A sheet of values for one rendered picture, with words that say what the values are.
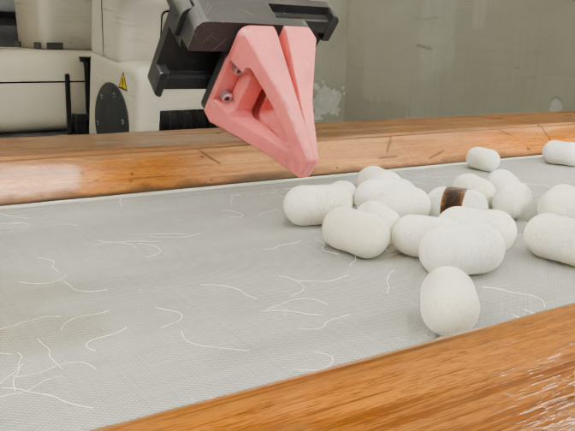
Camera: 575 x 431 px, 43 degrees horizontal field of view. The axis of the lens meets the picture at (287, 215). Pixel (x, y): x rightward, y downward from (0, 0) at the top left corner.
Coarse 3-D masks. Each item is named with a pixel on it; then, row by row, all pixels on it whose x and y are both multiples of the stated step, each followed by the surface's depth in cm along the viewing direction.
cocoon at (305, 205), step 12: (288, 192) 39; (300, 192) 38; (312, 192) 38; (324, 192) 39; (336, 192) 39; (348, 192) 39; (288, 204) 38; (300, 204) 38; (312, 204) 38; (324, 204) 38; (336, 204) 39; (348, 204) 39; (288, 216) 39; (300, 216) 38; (312, 216) 38; (324, 216) 39
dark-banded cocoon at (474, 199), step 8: (432, 192) 41; (440, 192) 40; (472, 192) 40; (432, 200) 40; (440, 200) 40; (464, 200) 39; (472, 200) 39; (480, 200) 39; (432, 208) 40; (472, 208) 39; (480, 208) 39; (488, 208) 40
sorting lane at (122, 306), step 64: (192, 192) 47; (256, 192) 48; (0, 256) 33; (64, 256) 33; (128, 256) 33; (192, 256) 33; (256, 256) 34; (320, 256) 34; (384, 256) 34; (512, 256) 35; (0, 320) 25; (64, 320) 26; (128, 320) 26; (192, 320) 26; (256, 320) 26; (320, 320) 26; (384, 320) 26; (0, 384) 21; (64, 384) 21; (128, 384) 21; (192, 384) 21; (256, 384) 21
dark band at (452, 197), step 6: (450, 186) 40; (444, 192) 40; (450, 192) 40; (456, 192) 40; (462, 192) 40; (444, 198) 40; (450, 198) 40; (456, 198) 40; (462, 198) 39; (444, 204) 40; (450, 204) 40; (456, 204) 40
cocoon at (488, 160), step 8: (472, 152) 58; (480, 152) 57; (488, 152) 57; (496, 152) 57; (472, 160) 58; (480, 160) 57; (488, 160) 56; (496, 160) 57; (480, 168) 57; (488, 168) 57
